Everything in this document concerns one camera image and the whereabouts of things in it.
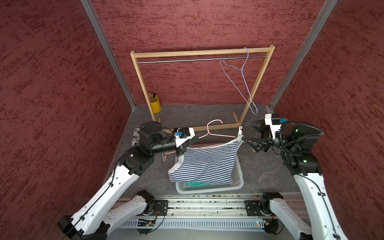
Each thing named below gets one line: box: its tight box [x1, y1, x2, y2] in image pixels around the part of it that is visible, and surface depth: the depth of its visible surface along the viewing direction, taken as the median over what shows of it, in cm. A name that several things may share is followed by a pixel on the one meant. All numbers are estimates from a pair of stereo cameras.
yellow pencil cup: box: [148, 92, 162, 114], surface depth 114 cm
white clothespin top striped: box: [238, 126, 243, 141], surface depth 62 cm
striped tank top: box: [168, 137, 244, 184], surface depth 73 cm
